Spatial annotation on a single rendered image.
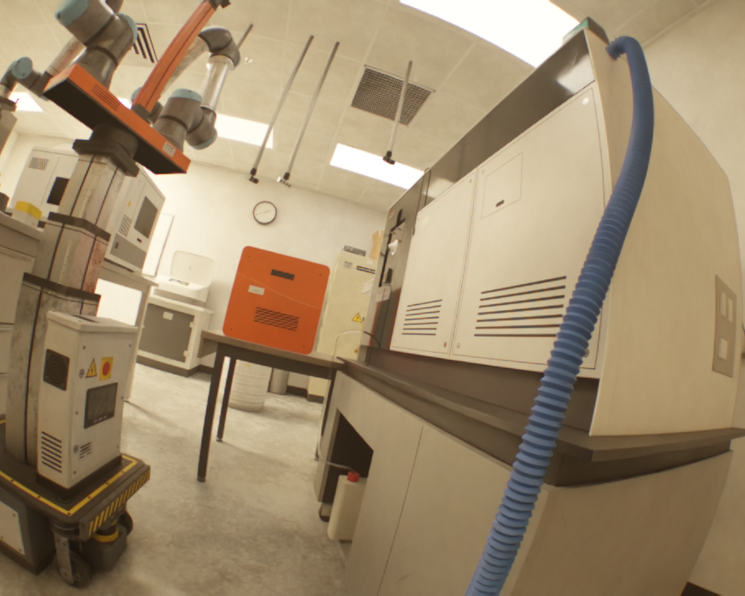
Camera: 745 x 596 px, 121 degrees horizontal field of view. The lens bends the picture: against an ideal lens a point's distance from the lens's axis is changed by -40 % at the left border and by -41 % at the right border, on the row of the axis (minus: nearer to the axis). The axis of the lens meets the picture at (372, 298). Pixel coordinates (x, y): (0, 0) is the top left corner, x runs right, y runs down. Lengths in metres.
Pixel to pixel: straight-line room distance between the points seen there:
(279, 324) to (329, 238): 3.38
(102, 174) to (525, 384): 1.04
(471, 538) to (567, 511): 0.14
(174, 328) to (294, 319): 2.71
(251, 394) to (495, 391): 2.75
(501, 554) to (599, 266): 0.30
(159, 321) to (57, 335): 3.41
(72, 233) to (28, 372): 0.37
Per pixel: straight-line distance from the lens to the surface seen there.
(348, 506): 1.44
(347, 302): 4.41
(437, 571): 0.60
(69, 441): 0.89
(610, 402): 0.47
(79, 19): 1.07
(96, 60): 1.04
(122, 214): 1.98
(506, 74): 2.71
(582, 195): 0.56
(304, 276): 1.63
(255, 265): 1.63
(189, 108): 1.25
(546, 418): 0.33
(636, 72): 0.66
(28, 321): 1.01
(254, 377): 3.20
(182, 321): 4.14
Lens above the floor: 0.79
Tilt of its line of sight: 8 degrees up
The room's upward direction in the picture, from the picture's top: 12 degrees clockwise
